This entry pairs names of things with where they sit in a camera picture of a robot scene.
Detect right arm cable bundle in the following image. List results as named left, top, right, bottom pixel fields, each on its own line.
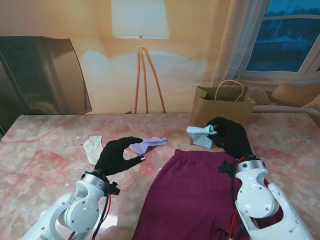
left=226, top=172, right=248, bottom=240

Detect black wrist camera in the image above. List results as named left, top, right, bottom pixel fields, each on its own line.
left=106, top=181, right=121, bottom=196
left=216, top=159, right=236, bottom=175

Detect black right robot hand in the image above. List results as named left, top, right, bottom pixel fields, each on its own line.
left=206, top=116, right=253, bottom=161

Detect cream white sock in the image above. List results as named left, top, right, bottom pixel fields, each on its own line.
left=83, top=135, right=104, bottom=166

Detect knitted beige pillow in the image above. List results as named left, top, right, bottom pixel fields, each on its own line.
left=246, top=87, right=273, bottom=105

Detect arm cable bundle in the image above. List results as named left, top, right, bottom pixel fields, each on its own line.
left=226, top=172, right=248, bottom=240
left=67, top=184, right=113, bottom=240

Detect kraft paper bag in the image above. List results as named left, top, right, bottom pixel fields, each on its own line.
left=189, top=66, right=256, bottom=147

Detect maroon shorts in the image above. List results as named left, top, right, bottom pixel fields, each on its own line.
left=131, top=148, right=283, bottom=240

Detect sheer beige curtain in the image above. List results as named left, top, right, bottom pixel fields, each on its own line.
left=203, top=0, right=271, bottom=83

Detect light blue sock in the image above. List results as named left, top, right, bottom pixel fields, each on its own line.
left=186, top=124, right=218, bottom=150

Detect lavender sock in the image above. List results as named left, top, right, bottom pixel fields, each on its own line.
left=128, top=136, right=168, bottom=156

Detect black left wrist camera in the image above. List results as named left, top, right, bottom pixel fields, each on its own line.
left=106, top=181, right=121, bottom=196

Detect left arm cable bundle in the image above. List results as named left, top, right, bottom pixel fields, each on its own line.
left=67, top=184, right=113, bottom=240

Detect white framed window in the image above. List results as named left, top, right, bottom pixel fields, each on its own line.
left=243, top=0, right=320, bottom=75

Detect beige sofa frame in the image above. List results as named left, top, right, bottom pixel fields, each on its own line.
left=251, top=104, right=320, bottom=120

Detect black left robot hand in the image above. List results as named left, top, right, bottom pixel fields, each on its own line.
left=94, top=136, right=147, bottom=177

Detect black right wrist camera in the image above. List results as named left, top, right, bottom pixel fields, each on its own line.
left=216, top=159, right=236, bottom=175

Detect smooth beige cushion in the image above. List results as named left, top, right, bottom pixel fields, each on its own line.
left=271, top=82, right=320, bottom=107

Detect white shade tripod floor lamp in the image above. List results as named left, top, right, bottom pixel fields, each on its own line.
left=110, top=0, right=170, bottom=115

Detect dark framed mirror panel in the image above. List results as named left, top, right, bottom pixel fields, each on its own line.
left=0, top=35, right=93, bottom=116

